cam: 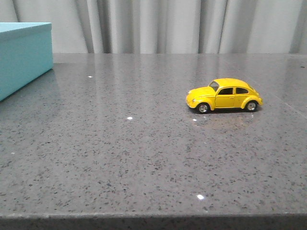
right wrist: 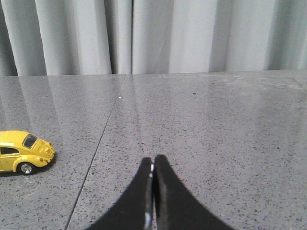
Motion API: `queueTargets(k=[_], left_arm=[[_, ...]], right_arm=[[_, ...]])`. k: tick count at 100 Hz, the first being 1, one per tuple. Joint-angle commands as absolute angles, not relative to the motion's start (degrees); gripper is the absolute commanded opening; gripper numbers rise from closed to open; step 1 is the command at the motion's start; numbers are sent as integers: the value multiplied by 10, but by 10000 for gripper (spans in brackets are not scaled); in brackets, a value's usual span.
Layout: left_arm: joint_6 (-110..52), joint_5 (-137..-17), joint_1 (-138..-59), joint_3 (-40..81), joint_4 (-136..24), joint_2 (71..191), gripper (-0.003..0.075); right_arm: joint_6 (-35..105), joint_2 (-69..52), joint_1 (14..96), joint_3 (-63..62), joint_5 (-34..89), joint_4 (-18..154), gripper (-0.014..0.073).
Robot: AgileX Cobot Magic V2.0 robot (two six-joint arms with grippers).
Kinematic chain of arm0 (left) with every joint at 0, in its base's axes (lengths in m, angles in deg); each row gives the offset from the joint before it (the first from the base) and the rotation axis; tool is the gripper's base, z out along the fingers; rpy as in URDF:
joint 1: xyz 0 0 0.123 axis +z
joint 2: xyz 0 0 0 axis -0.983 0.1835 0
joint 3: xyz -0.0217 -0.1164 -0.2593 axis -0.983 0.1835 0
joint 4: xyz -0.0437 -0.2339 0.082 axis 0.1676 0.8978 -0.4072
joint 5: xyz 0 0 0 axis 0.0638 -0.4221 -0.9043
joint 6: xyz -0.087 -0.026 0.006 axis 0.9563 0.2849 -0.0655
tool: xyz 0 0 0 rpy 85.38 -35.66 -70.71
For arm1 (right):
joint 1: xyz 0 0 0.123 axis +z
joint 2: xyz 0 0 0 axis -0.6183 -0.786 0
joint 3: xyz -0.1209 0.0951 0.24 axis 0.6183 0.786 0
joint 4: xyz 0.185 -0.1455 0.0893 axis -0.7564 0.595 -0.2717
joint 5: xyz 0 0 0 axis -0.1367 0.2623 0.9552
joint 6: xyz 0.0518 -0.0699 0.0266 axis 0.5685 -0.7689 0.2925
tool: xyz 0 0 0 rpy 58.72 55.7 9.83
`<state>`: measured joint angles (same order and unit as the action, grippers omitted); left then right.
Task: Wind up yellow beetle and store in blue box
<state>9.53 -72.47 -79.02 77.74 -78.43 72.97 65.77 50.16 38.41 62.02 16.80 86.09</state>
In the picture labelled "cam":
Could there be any yellow toy beetle car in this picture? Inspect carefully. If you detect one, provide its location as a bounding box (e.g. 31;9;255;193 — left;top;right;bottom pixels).
186;78;263;114

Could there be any light blue box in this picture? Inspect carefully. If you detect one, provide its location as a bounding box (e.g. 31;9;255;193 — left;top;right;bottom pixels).
0;23;53;100

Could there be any white pleated curtain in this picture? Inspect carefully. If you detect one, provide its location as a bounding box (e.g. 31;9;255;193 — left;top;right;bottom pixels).
0;0;307;54

